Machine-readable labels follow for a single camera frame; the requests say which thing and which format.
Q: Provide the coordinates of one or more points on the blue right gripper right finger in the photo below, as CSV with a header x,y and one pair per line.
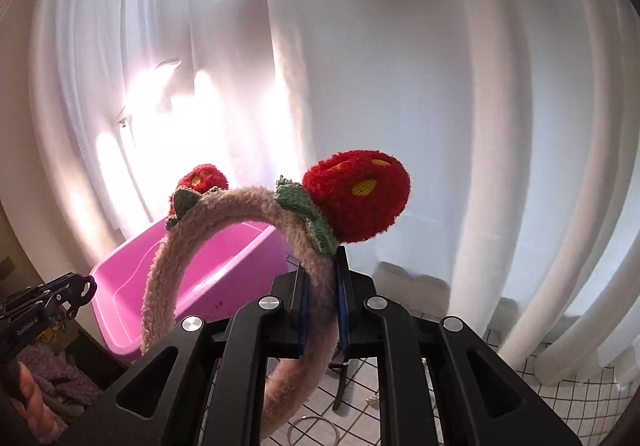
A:
x,y
341,274

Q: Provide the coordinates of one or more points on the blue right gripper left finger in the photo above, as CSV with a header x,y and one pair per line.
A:
x,y
298,311

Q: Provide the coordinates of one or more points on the pink plush strawberry headband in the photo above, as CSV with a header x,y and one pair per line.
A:
x,y
350,197

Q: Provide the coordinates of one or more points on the person's left hand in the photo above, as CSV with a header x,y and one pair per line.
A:
x,y
44,424

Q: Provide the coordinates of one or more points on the pink plastic bin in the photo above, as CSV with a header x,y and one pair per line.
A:
x,y
233,268

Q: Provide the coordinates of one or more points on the purple fleece jacket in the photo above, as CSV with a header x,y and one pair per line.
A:
x,y
57,377

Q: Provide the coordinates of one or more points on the black hairpin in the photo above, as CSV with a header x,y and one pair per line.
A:
x,y
344,369

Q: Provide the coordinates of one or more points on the checkered white bed sheet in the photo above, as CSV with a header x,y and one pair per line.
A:
x,y
450,388

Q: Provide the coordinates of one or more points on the large silver bangle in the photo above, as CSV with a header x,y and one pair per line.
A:
x,y
313,430

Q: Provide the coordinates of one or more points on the white curtain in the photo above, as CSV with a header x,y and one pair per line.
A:
x,y
518,121

